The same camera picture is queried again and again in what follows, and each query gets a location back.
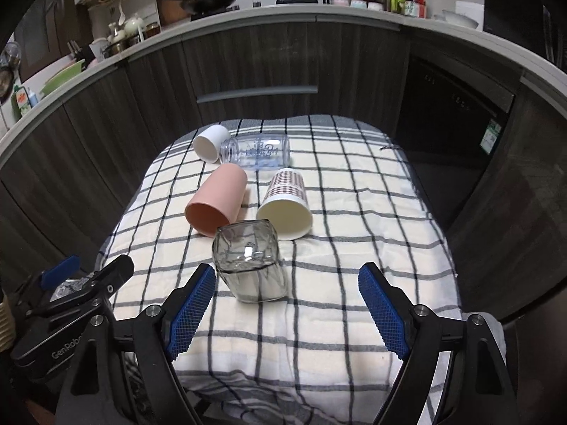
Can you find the clear printed glass cup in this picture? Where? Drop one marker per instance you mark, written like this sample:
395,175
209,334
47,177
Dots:
265,150

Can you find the green sticker label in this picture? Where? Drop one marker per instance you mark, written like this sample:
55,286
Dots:
491,137

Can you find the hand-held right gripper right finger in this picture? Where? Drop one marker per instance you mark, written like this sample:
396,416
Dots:
385,310

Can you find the black induction cooker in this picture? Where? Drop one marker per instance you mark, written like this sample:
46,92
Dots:
217,11

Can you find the built-in black dishwasher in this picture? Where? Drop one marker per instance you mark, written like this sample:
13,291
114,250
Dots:
452,110

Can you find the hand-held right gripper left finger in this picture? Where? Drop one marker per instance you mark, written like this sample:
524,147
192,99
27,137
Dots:
192,314

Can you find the black flat tray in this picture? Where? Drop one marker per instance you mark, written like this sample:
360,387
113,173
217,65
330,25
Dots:
297,0

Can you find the beige woven basket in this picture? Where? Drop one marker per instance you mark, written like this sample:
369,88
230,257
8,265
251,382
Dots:
5,323

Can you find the checked cloth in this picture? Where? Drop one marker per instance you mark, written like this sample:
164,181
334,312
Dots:
345,230

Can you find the black countertop appliance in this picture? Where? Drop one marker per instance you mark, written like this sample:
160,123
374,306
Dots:
514,13

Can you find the dark lidded jar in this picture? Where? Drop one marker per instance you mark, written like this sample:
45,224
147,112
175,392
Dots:
152,30

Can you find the metal strainer ladle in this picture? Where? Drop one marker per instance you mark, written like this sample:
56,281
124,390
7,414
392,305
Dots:
9,55

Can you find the white teapot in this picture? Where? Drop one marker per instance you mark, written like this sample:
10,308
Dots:
133,24

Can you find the grey glass cup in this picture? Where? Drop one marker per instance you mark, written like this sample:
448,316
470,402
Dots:
248,274

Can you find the white bowl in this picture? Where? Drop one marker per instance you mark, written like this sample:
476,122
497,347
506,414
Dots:
456,20

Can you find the pink cup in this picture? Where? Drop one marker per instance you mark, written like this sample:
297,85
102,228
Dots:
221,190

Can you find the white cup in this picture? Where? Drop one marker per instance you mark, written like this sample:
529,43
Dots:
212,139

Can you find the green dish soap bottle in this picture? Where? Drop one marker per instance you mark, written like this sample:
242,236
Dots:
20,102

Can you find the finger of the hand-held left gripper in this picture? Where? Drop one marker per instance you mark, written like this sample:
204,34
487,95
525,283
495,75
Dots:
60,272
116,272

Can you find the dotted paper cup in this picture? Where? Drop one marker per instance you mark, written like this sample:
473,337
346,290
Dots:
288,186

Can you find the green plastic basin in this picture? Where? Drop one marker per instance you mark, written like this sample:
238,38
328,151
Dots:
62,77

